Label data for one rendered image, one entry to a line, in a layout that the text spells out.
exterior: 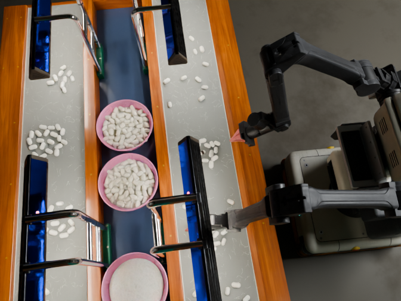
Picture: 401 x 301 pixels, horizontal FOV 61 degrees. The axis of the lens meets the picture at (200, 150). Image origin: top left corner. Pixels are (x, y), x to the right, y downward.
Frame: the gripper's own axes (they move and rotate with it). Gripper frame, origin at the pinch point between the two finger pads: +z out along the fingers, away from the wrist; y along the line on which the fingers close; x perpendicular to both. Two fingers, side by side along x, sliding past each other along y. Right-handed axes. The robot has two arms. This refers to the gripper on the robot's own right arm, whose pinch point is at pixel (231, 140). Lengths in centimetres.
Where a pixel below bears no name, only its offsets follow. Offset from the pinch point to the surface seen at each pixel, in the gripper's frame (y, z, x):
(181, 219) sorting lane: 29.3, 27.5, -7.6
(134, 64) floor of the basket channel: -57, 44, -13
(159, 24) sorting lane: -77, 27, -8
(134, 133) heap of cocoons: -14.2, 41.0, -19.2
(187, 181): 22.2, 2.0, -31.2
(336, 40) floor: -109, -29, 138
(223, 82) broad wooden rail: -36.0, 4.6, 9.7
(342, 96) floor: -59, -23, 132
